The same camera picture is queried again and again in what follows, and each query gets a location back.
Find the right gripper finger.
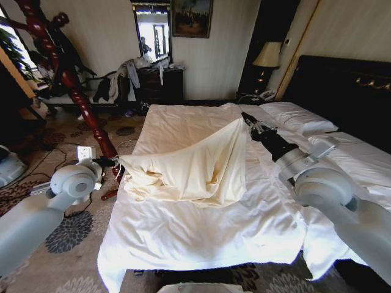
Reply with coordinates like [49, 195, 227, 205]
[241, 112, 277, 131]
[244, 119, 265, 134]

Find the cream cloth garment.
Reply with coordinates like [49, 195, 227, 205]
[120, 118, 249, 209]

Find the red wooden clothes stand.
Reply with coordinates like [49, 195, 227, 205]
[11, 0, 126, 184]

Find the grey white clothes pile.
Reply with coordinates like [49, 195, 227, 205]
[107, 55, 171, 103]

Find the bed with white duvet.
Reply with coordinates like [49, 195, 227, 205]
[97, 101, 391, 281]

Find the dark nightstand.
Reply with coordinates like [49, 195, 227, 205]
[235, 88, 277, 106]

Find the white pillow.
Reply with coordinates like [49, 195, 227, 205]
[259, 101, 339, 136]

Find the table lamp cream shade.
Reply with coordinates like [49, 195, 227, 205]
[252, 41, 282, 92]

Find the black white garment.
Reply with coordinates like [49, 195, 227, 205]
[91, 73, 114, 104]

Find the patterned floral rug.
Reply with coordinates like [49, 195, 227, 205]
[0, 111, 352, 293]

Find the dark wooden headboard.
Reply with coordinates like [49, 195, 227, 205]
[285, 54, 391, 149]

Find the dark wooden dresser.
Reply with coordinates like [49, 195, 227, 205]
[135, 67, 186, 106]

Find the white rounded machine base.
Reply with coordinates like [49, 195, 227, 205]
[0, 144, 27, 189]

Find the person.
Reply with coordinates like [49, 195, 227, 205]
[140, 36, 153, 59]

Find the framed dark painting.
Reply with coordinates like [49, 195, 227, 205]
[170, 0, 214, 39]

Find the green leafy plant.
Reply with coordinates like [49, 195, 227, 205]
[0, 26, 37, 82]

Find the white robot front shell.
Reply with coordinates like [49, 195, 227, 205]
[156, 282, 243, 293]

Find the wall mirror dark frame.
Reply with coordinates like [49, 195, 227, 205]
[130, 0, 174, 65]

